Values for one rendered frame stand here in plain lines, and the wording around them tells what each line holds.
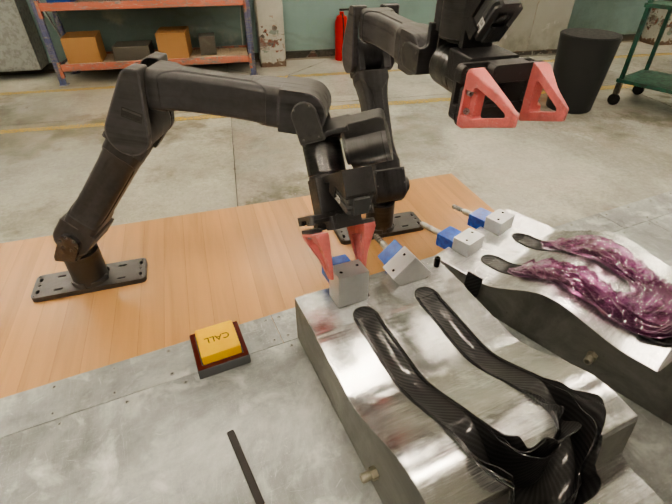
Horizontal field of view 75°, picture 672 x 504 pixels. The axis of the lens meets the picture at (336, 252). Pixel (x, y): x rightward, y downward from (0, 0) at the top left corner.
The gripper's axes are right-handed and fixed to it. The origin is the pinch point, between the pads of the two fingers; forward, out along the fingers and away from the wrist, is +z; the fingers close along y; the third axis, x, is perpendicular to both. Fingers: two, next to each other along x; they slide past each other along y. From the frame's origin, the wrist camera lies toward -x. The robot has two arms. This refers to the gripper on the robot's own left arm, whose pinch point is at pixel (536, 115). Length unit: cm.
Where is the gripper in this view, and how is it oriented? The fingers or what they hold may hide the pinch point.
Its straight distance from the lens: 53.7
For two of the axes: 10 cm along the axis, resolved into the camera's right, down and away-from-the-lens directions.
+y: 9.5, -1.8, 2.4
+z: 3.0, 6.0, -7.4
